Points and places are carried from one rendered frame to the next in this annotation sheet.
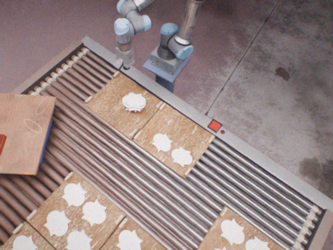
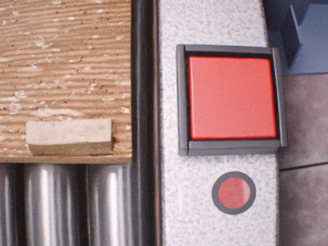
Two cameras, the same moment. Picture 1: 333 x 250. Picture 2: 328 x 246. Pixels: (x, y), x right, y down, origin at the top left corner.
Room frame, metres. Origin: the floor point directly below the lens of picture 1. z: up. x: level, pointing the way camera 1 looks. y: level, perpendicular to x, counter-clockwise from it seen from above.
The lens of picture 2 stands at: (0.61, -0.44, 1.38)
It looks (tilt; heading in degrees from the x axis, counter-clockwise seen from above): 71 degrees down; 52
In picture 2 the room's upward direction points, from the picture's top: 6 degrees clockwise
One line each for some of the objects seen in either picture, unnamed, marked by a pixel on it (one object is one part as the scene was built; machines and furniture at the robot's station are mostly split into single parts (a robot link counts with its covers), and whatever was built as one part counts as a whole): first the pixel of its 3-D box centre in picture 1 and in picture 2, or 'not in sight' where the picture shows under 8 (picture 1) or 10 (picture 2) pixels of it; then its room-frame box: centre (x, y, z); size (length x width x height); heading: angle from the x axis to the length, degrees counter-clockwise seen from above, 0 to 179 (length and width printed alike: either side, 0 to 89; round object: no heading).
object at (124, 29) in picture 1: (123, 30); not in sight; (0.97, 0.27, 1.47); 0.09 x 0.08 x 0.11; 130
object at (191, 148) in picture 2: (214, 125); (232, 98); (0.76, -0.33, 0.92); 0.08 x 0.08 x 0.02; 59
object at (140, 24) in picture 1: (137, 23); not in sight; (1.04, 0.21, 1.46); 0.11 x 0.11 x 0.08; 40
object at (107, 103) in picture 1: (124, 104); not in sight; (0.84, 0.30, 0.93); 0.41 x 0.35 x 0.02; 58
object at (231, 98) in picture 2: (214, 126); (232, 99); (0.76, -0.33, 0.92); 0.06 x 0.06 x 0.01; 59
